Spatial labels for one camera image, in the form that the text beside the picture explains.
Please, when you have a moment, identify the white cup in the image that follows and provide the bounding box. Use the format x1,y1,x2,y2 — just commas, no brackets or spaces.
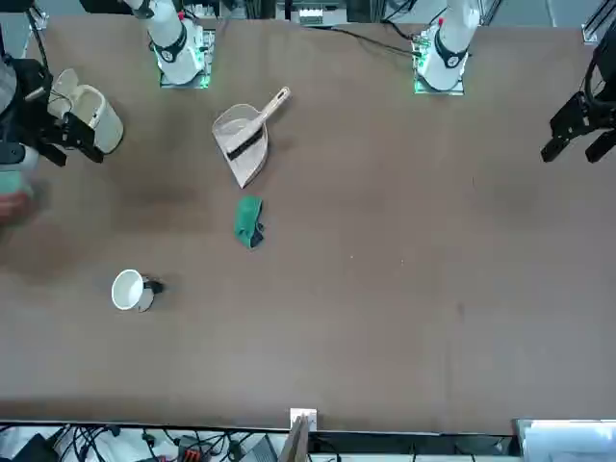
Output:
111,269,166,313

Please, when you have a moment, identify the metal support rail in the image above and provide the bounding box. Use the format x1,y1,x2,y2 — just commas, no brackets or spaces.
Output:
278,416,312,462

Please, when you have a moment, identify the green cloth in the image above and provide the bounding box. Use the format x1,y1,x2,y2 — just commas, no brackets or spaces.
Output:
233,194,267,250

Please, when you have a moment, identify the beige plastic dustpan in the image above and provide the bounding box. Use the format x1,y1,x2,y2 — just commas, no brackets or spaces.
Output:
211,103,270,190

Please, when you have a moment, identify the silver metal plate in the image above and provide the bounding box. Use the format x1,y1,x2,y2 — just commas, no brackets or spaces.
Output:
512,418,616,462

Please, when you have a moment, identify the red and black device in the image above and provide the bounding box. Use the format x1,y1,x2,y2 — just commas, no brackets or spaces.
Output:
172,435,208,462

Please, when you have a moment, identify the beige trash bin with lid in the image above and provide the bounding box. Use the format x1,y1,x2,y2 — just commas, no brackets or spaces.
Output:
46,67,124,155

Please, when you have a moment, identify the white bracket at table edge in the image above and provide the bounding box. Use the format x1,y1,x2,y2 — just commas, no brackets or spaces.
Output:
290,407,319,432

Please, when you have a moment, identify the black cable on table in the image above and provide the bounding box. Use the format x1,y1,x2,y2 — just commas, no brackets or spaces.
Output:
326,26,418,57

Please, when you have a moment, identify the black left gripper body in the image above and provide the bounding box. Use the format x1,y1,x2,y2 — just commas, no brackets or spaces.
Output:
584,33,616,129

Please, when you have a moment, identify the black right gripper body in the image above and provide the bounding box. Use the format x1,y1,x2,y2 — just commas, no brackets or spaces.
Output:
4,58,64,144

